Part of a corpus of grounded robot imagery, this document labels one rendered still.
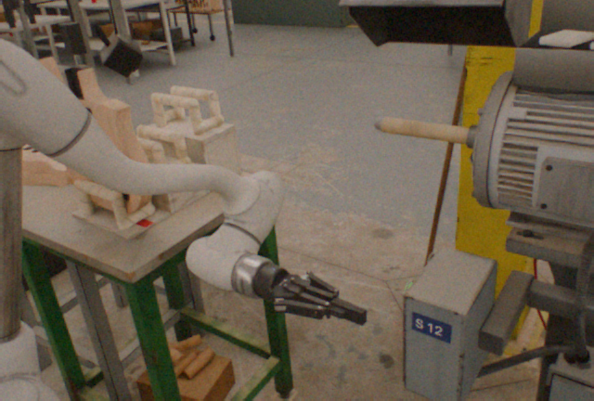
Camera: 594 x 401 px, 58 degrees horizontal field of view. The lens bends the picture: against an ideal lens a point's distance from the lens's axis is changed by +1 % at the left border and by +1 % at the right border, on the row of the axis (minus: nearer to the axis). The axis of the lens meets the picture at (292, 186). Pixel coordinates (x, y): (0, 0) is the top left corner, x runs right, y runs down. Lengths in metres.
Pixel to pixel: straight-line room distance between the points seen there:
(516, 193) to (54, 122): 0.75
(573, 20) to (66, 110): 0.84
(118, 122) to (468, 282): 0.90
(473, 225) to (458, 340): 1.38
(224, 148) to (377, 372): 1.15
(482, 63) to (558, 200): 1.10
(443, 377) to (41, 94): 0.75
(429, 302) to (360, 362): 1.51
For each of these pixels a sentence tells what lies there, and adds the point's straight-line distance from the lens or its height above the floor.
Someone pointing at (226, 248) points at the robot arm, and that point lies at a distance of 1.17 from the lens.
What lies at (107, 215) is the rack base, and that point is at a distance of 1.62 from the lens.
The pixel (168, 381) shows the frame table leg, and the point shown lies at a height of 0.55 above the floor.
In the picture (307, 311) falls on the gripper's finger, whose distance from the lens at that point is 1.05.
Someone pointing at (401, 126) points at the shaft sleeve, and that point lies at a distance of 1.11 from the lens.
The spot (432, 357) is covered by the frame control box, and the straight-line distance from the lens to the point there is 0.91.
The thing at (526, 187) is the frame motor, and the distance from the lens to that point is 0.97.
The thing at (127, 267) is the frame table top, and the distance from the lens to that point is 1.37.
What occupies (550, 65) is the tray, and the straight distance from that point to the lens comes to 0.93.
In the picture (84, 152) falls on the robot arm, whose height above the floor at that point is 1.34.
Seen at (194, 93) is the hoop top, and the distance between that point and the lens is 1.70.
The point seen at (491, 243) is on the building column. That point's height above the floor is 0.46.
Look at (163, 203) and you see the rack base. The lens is 1.56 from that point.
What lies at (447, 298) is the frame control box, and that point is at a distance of 0.85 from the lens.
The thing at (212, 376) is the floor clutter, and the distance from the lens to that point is 2.17.
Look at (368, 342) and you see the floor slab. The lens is 2.42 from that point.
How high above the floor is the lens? 1.64
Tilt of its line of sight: 26 degrees down
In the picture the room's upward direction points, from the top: 5 degrees counter-clockwise
